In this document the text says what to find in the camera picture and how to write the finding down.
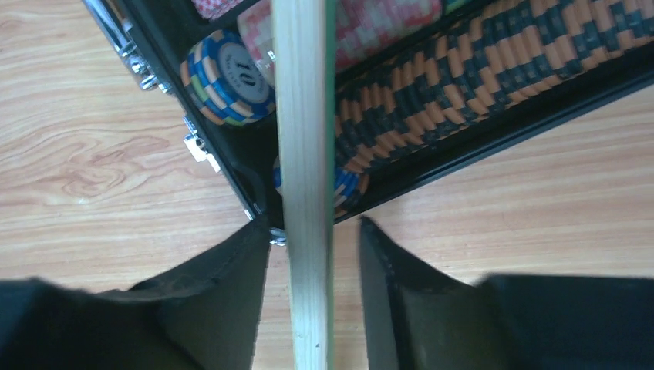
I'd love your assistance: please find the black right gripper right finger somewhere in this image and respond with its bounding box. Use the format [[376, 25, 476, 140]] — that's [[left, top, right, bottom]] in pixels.
[[359, 217, 653, 369]]

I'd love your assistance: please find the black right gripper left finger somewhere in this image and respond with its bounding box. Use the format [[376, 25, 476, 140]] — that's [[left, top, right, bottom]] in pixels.
[[1, 217, 270, 369]]

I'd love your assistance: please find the wooden picture frame green trim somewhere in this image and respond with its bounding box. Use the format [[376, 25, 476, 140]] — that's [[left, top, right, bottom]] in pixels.
[[271, 1, 335, 369]]

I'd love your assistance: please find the black poker chip case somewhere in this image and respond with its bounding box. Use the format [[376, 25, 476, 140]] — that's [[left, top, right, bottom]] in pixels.
[[86, 1, 653, 244]]

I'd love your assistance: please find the blue poker chip stack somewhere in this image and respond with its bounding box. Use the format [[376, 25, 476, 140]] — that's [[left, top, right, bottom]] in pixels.
[[179, 29, 276, 127]]

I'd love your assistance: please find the orange black chip row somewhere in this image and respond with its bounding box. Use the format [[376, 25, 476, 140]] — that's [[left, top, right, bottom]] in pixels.
[[334, 1, 653, 173]]

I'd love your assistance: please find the red poker chip row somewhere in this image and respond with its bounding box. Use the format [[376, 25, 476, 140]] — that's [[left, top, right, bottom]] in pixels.
[[237, 0, 447, 86]]

